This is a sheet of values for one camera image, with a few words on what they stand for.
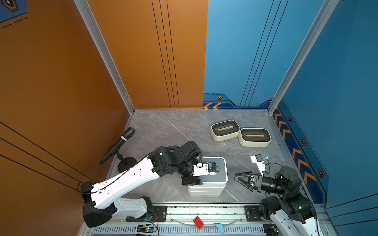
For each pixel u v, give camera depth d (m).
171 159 0.46
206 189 0.69
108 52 0.87
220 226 0.68
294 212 0.49
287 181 0.50
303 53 0.85
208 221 0.72
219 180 0.61
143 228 0.72
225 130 1.01
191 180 0.54
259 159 0.60
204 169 0.53
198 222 0.70
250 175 0.57
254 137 0.97
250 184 0.54
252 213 0.72
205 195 0.75
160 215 0.74
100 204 0.38
